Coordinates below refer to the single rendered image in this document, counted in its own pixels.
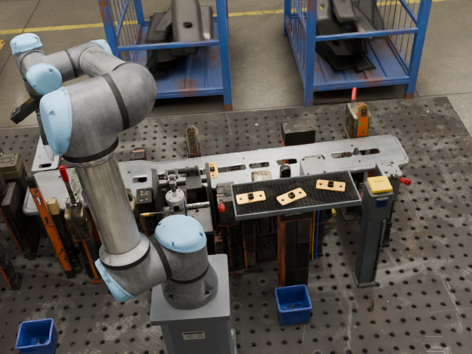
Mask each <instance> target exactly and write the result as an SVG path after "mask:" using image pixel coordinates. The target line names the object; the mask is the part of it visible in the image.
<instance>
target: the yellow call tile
mask: <svg viewBox="0 0 472 354"><path fill-rule="evenodd" d="M367 182H368V183H369V186H370V188H371V190H372V193H379V192H390V191H392V190H393V188H392V186H391V184H390V182H389V180H388V178H387V176H378V177H372V178H367Z"/></svg>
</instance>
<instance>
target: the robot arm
mask: <svg viewBox="0 0 472 354"><path fill-rule="evenodd" d="M42 46H43V45H42V44H41V42H40V40H39V37H38V36H37V35H35V34H30V33H27V34H21V35H18V36H16V37H14V38H13V39H12V40H11V49H12V54H13V55H14V58H15V61H16V63H17V65H18V69H19V70H20V74H21V76H22V80H23V82H24V85H25V88H26V89H27V92H28V93H29V96H30V98H29V99H28V100H27V101H25V102H24V103H23V104H22V105H20V106H19V107H17V108H15V109H14V110H13V111H12V113H11V118H10V120H12V121H13V122H14V123H16V124H18V123H19V122H21V121H23V120H24V119H25V118H26V117H27V116H29V115H30V114H32V113H33V112H34V111H35V112H36V114H37V121H38V125H39V132H40V135H41V140H42V143H43V145H44V149H45V151H46V154H47V156H48V157H49V159H50V160H51V161H52V162H54V158H53V154H55V155H62V157H63V159H64V160H65V161H66V162H68V163H71V164H73V165H74V168H75V171H76V172H77V176H78V179H79V182H80V184H81V187H82V190H83V192H84V195H85V198H86V201H87V203H88V207H89V209H90V211H91V215H92V217H93V220H94V223H95V225H96V228H97V231H98V234H99V236H100V240H101V242H102V246H101V247H100V250H99V256H100V258H99V259H98V260H97V261H96V262H95V265H96V267H97V269H98V271H99V273H100V274H101V276H102V278H103V279H104V281H105V283H106V285H107V286H108V288H109V290H110V291H111V293H112V295H113V296H114V298H115V299H116V300H117V301H119V302H124V301H127V300H129V299H131V298H136V297H137V295H139V294H141V293H143V292H144V291H147V290H149V289H151V288H153V287H155V286H157V285H158V284H161V283H162V293H163V296H164V298H165V299H166V301H167V302H168V303H169V304H170V305H172V306H173V307H175V308H178V309H182V310H193V309H196V308H200V307H202V306H205V305H206V304H208V302H210V301H211V300H212V299H213V297H215V295H216V292H217V291H218V276H217V274H216V271H215V270H214V268H213V266H212V265H211V264H210V262H209V258H208V253H207V238H206V235H205V234H204V229H203V227H202V225H201V224H200V222H199V221H197V220H196V219H194V218H192V217H190V216H185V215H173V216H168V217H166V218H164V219H162V220H161V221H160V222H159V223H158V226H157V227H156V229H155V233H154V234H153V235H151V236H149V237H146V236H145V235H144V234H143V233H141V232H139V231H138V227H137V224H136V220H135V218H134V215H133V211H132V208H131V204H130V201H129V197H128V195H127V192H126V188H125V185H124V181H123V178H122V175H121V171H120V169H119V165H118V162H117V158H116V155H115V153H114V151H115V150H116V149H117V148H118V146H119V139H118V136H117V133H119V132H121V131H124V130H126V129H129V128H131V127H133V126H135V125H137V124H139V123H141V122H142V121H143V120H144V118H146V117H147V116H148V115H149V113H150V111H151V110H152V108H153V106H154V104H155V101H156V97H157V86H156V82H155V79H154V77H153V76H152V74H151V73H150V72H149V71H148V70H147V69H146V68H145V67H143V66H142V65H139V64H138V63H134V62H124V61H123V60H120V59H118V58H117V57H115V56H113V54H112V51H111V49H110V46H109V45H108V44H107V42H106V41H105V40H103V39H99V40H96V41H90V42H88V43H87V44H82V45H80V46H75V47H73V48H69V49H66V50H64V51H60V52H57V53H53V54H50V55H46V54H45V53H44V50H43V48H42ZM84 75H88V76H89V77H90V78H91V79H87V80H85V81H82V82H79V83H77V84H73V85H71V86H67V87H62V86H61V85H62V83H63V82H66V81H69V80H72V79H76V78H78V77H82V76H84Z"/></svg>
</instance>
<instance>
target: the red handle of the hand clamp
mask: <svg viewBox="0 0 472 354"><path fill-rule="evenodd" d="M58 169H59V171H60V175H61V177H62V179H63V182H64V183H65V186H66V188H67V191H68V194H69V196H70V199H71V203H72V204H76V200H77V199H76V197H75V194H74V191H73V189H72V185H71V182H70V177H69V175H68V172H67V169H66V167H65V166H60V167H59V168H58Z"/></svg>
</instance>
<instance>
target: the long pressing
mask: <svg viewBox="0 0 472 354"><path fill-rule="evenodd" d="M352 145H353V146H352ZM354 148H359V151H361V150H372V149H377V150H378V151H379V153H378V154H372V155H361V154H360V152H359V154H358V155H353V153H352V152H353V151H354ZM344 152H350V153H351V154H352V157H344V158H338V159H334V158H333V157H332V154H338V153H344ZM320 155H322V156H323V157H324V163H325V166H326V167H327V171H328V172H333V171H344V170H349V171H350V173H362V172H368V171H375V166H376V162H377V161H381V160H387V159H394V160H395V161H396V163H397V165H398V167H399V168H401V167H405V166H407V165H408V164H409V157H408V156H407V153H406V152H405V150H404V148H403V147H402V145H401V143H400V141H399V140H398V139H397V138H396V137H395V136H392V135H380V136H369V137H363V138H351V139H345V140H334V141H328V142H322V143H311V144H305V145H293V146H287V147H276V148H270V149H264V150H252V151H246V152H235V153H229V154H223V155H212V156H206V157H194V158H188V159H177V160H171V161H165V162H151V161H146V160H134V161H128V162H118V165H119V169H120V171H121V175H122V178H123V181H124V185H125V188H130V189H131V191H132V194H133V196H135V197H136V190H137V189H141V188H152V170H151V169H157V173H158V176H159V175H164V171H165V169H168V170H171V169H175V168H178V169H182V168H185V167H186V166H189V167H195V165H198V167H199V169H200V170H205V162H208V163H212V162H216V163H217V169H218V168H223V167H229V166H240V165H245V167H246V169H245V170H240V171H229V172H223V173H218V178H211V186H212V190H216V184H217V183H226V182H232V181H233V182H234V183H235V184H236V183H247V182H251V172H252V171H261V170H269V171H271V174H272V177H273V179H276V178H279V177H280V166H281V165H277V161H280V160H286V159H296V161H297V163H296V164H290V167H291V177H293V176H299V167H300V158H305V157H314V156H320ZM243 158H245V159H243ZM359 161H360V162H359ZM263 162H267V163H269V167H263V168H257V169H250V168H249V165H250V164H257V163H263ZM128 172H130V173H128ZM247 175H248V176H247ZM33 176H34V177H35V178H36V181H37V184H38V186H39V187H40V190H41V193H42V195H43V197H44V200H45V201H46V198H47V197H56V198H57V200H58V203H59V205H60V208H61V210H60V212H63V211H65V208H66V206H65V198H66V197H68V196H69V194H68V191H67V188H66V186H65V183H64V182H63V179H62V177H60V178H59V176H61V175H60V171H59V169H58V170H52V171H42V172H38V173H36V174H34V175H33ZM142 177H146V178H147V181H145V182H142V183H133V179H134V178H142ZM22 211H23V213H24V214H26V215H28V216H34V215H40V214H39V212H38V209H37V207H36V205H35V203H34V200H33V198H32V196H31V193H30V191H29V187H28V186H27V192H26V195H25V200H24V203H23V206H22Z"/></svg>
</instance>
